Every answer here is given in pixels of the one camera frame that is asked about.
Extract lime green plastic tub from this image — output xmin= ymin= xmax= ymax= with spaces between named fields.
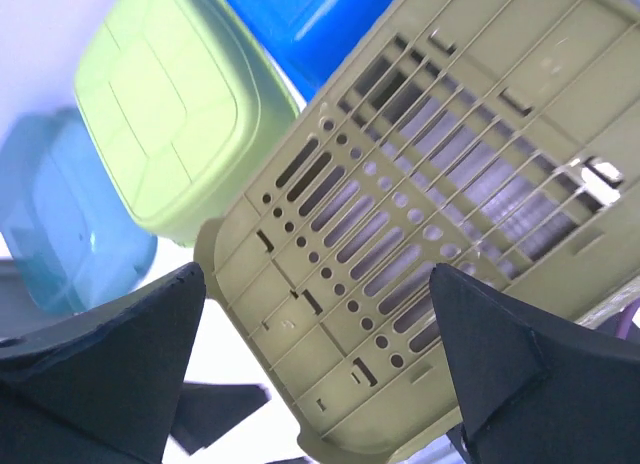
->
xmin=74 ymin=0 xmax=299 ymax=247

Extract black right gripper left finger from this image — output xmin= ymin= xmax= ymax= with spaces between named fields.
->
xmin=0 ymin=261 xmax=207 ymax=464

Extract large blue plastic container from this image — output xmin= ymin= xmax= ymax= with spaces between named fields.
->
xmin=225 ymin=0 xmax=393 ymax=101

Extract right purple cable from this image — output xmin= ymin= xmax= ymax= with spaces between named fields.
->
xmin=615 ymin=303 xmax=640 ymax=339

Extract olive green slotted basket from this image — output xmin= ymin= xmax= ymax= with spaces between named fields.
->
xmin=194 ymin=0 xmax=639 ymax=463

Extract teal plastic tub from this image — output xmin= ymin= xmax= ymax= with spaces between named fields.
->
xmin=1 ymin=107 xmax=157 ymax=316

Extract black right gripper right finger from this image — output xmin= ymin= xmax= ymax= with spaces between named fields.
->
xmin=429 ymin=264 xmax=639 ymax=463

